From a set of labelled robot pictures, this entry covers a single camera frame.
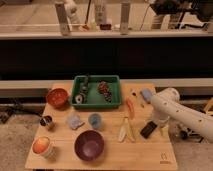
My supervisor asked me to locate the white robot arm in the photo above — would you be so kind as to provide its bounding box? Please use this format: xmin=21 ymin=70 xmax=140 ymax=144
xmin=150 ymin=88 xmax=213 ymax=142

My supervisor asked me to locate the red grapes toy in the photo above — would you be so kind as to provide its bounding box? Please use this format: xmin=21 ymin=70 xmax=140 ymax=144
xmin=98 ymin=81 xmax=112 ymax=102

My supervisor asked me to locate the green plastic tray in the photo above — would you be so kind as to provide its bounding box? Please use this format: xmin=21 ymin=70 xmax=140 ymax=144
xmin=69 ymin=75 xmax=122 ymax=110

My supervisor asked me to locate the black eraser block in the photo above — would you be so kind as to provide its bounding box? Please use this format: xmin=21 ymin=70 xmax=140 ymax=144
xmin=140 ymin=121 xmax=157 ymax=139

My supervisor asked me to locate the small marker pen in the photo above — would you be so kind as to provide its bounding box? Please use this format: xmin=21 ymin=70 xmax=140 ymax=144
xmin=130 ymin=89 xmax=137 ymax=97

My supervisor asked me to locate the red bowl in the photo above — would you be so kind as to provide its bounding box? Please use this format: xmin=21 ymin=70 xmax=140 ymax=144
xmin=46 ymin=88 xmax=69 ymax=108

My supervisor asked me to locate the purple bowl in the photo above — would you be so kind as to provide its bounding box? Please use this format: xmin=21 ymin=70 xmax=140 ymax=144
xmin=74 ymin=130 xmax=105 ymax=161

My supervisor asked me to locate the yellow banana peel toy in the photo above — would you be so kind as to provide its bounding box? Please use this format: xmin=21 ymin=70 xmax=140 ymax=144
xmin=118 ymin=117 xmax=135 ymax=142

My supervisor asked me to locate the crumpled blue cloth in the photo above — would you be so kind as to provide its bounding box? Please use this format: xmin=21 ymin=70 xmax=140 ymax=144
xmin=67 ymin=114 xmax=84 ymax=130

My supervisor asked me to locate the metal can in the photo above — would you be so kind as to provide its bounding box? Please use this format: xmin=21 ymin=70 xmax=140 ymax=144
xmin=40 ymin=115 xmax=55 ymax=131

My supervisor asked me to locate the orange carrot toy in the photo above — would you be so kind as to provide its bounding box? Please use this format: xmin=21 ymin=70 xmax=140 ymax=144
xmin=125 ymin=98 xmax=135 ymax=119

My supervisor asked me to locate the black tool in tray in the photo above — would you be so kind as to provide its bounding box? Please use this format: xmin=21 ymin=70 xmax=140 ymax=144
xmin=75 ymin=74 xmax=90 ymax=104

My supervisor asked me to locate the blue sponge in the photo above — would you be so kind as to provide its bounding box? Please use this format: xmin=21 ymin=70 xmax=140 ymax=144
xmin=141 ymin=88 xmax=153 ymax=103

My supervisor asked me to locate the blue cup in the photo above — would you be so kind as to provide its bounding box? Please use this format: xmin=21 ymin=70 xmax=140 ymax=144
xmin=88 ymin=113 xmax=102 ymax=129

